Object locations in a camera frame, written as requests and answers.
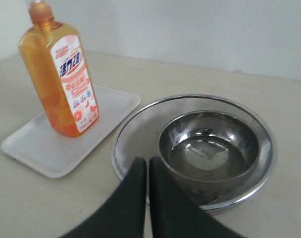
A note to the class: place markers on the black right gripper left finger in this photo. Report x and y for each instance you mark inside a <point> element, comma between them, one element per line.
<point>123,214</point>

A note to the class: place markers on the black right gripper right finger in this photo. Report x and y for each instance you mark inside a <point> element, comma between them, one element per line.
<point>173,214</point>

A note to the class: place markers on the orange pump soap bottle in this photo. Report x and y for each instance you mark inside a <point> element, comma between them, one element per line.
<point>55,60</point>

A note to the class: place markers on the small stainless steel bowl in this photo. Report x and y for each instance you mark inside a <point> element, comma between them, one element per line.
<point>209,153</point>

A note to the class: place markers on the large steel mesh colander bowl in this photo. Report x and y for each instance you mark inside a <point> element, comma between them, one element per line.
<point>139,134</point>

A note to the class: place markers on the white rectangular plastic tray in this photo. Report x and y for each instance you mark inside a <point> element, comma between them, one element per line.
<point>38,146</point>

